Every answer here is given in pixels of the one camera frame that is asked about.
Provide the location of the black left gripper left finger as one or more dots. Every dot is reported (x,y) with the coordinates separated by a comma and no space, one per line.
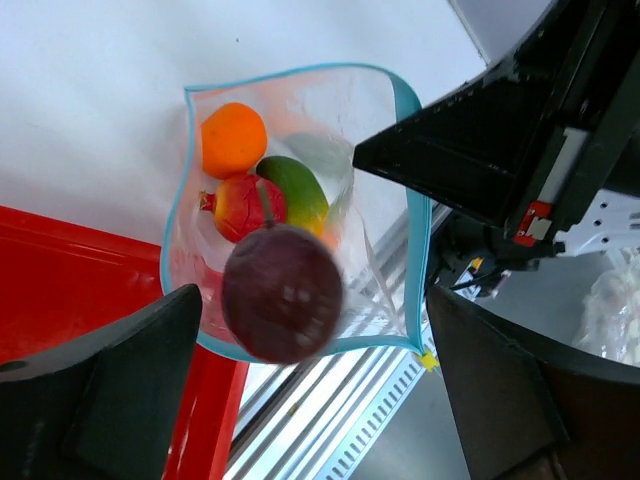
(103,405)

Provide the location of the clear zip top bag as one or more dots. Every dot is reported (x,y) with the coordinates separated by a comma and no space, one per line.
(377,231)

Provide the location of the red pomegranate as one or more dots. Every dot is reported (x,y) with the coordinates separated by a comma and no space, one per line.
(236,205)

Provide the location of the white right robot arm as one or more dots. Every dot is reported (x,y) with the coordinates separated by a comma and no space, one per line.
(539,155)

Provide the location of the right controller board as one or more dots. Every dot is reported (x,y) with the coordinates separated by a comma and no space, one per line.
(482,279)

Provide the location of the green orange mango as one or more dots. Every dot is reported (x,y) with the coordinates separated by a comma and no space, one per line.
(306,203)

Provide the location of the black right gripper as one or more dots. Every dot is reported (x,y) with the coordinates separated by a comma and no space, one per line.
(544,146)

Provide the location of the orange fruit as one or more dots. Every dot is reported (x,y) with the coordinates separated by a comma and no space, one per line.
(233,139)

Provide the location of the red plastic tray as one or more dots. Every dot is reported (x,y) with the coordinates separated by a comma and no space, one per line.
(60,280)

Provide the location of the aluminium mounting rail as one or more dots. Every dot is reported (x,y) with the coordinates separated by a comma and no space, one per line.
(325,400)

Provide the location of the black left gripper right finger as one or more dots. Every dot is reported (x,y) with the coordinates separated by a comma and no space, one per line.
(528,407)

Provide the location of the dark purple passion fruit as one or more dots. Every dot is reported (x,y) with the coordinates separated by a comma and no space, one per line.
(282,292)

